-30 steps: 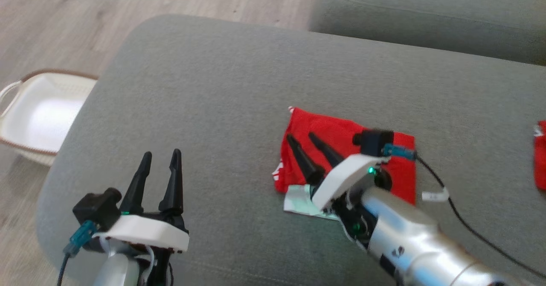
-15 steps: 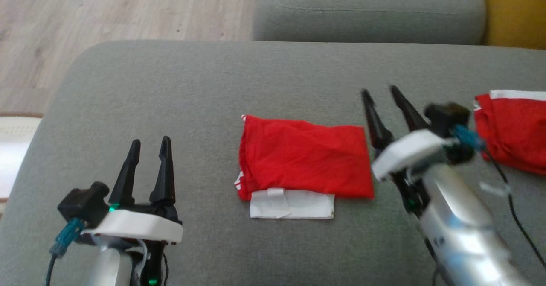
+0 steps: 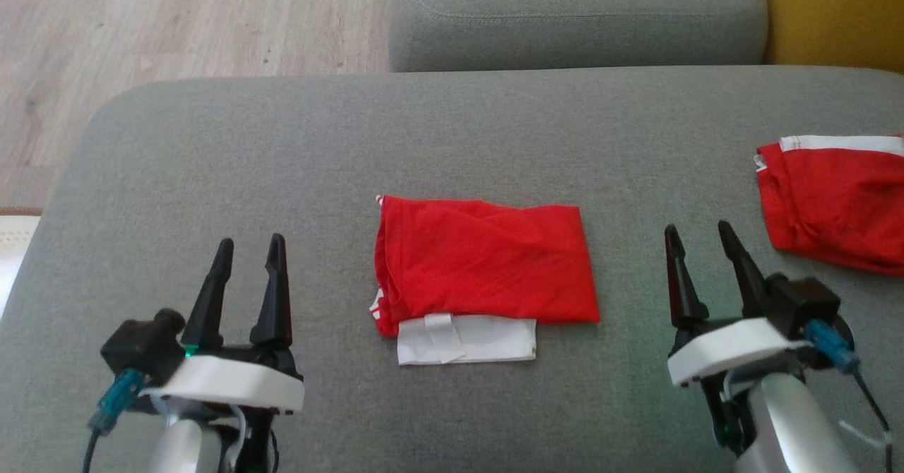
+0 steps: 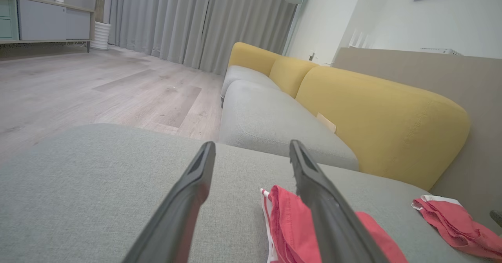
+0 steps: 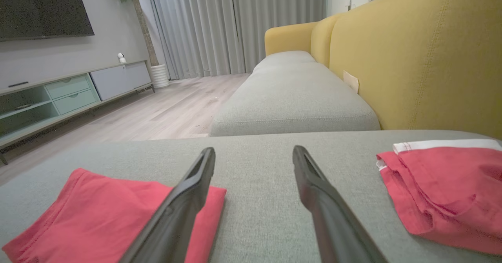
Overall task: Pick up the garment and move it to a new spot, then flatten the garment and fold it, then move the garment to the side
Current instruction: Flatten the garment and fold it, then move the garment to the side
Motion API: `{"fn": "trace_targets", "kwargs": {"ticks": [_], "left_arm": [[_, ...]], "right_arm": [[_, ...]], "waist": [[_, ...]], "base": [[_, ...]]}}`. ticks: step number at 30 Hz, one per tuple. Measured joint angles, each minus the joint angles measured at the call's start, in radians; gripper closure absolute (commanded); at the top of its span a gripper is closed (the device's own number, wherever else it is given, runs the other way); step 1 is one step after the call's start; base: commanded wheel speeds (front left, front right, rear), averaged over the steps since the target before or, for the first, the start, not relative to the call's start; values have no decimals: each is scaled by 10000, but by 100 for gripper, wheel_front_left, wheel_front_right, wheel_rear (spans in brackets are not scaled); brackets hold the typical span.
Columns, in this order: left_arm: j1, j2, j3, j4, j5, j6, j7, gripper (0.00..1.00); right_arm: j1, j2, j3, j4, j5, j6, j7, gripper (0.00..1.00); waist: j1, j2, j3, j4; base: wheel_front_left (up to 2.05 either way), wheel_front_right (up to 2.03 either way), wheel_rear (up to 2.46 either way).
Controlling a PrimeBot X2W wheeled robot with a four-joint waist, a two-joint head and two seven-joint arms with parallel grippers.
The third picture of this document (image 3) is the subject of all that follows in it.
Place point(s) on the red and white jersey shirt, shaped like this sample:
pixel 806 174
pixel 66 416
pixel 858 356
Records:
pixel 487 261

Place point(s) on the large grey sofa seat cushion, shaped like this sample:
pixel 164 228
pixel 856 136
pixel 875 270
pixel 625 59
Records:
pixel 459 141

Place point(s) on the red Bulls 23 shorts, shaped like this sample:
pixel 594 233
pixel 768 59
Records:
pixel 833 205

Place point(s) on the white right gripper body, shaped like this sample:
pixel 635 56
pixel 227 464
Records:
pixel 734 349

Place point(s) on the small grey sofa cushion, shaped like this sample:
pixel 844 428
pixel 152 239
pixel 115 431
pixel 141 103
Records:
pixel 565 18

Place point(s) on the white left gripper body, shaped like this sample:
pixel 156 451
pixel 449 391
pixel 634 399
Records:
pixel 233 385

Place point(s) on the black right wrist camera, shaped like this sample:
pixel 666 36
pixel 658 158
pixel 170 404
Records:
pixel 805 310

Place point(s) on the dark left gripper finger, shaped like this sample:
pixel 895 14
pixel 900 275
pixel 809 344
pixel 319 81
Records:
pixel 274 296
pixel 210 296

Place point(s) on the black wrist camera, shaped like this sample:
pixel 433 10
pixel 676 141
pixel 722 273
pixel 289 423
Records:
pixel 805 310
pixel 141 342

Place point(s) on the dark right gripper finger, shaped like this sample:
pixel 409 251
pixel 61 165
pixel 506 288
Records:
pixel 684 282
pixel 745 275

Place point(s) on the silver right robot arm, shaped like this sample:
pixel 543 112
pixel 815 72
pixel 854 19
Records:
pixel 784 423

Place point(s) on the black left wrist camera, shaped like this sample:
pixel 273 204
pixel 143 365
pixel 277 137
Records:
pixel 141 342

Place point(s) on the white laundry basket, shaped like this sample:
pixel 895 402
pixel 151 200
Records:
pixel 15 254

